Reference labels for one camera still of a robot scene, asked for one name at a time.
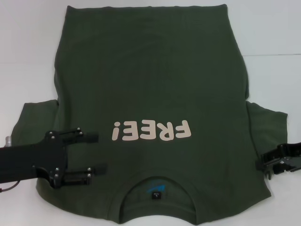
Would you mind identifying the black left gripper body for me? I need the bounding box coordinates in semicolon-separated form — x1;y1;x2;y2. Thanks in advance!
0;130;69;189

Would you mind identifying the dark green FREE t-shirt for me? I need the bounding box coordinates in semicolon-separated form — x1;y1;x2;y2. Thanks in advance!
10;4;290;226

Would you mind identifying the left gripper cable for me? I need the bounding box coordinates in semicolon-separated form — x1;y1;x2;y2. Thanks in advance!
0;179;21;193

